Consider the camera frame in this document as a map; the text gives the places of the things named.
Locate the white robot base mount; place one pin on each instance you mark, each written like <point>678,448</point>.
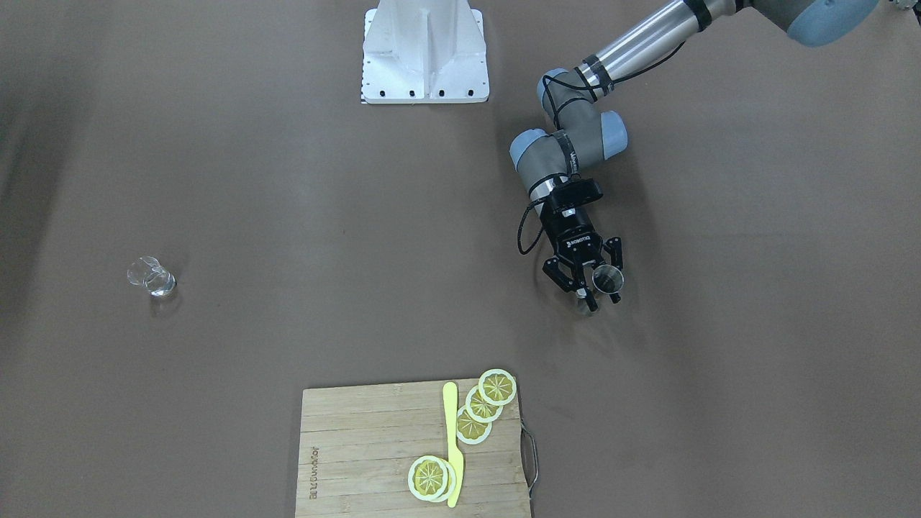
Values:
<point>419,52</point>

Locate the lemon slice near knife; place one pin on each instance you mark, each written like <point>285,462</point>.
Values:
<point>469,431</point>

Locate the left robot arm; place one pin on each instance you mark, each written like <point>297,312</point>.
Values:
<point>551,165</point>

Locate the clear glass cup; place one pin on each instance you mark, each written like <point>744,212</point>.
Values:
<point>147,272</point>

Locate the steel jigger measuring cup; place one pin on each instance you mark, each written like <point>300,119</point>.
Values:
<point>605,281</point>

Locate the single lemon slice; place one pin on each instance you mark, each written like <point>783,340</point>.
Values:
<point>431,479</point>

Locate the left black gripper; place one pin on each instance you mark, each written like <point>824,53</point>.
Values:
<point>573,235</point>

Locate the middle lemon slice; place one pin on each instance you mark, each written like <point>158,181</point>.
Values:
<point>478,409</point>

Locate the bamboo cutting board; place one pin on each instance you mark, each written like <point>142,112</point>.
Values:
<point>357,445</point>

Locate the yellow plastic knife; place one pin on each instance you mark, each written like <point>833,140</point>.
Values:
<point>455,456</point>

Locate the lemon slice end of row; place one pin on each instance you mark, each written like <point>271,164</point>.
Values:
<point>497,386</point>

